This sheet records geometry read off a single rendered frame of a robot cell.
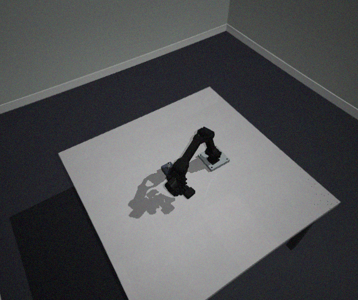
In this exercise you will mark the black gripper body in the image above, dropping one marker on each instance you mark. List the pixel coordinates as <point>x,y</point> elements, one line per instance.
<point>188,191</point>

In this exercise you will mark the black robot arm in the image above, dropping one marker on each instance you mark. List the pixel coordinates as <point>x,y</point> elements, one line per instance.
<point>204,135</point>

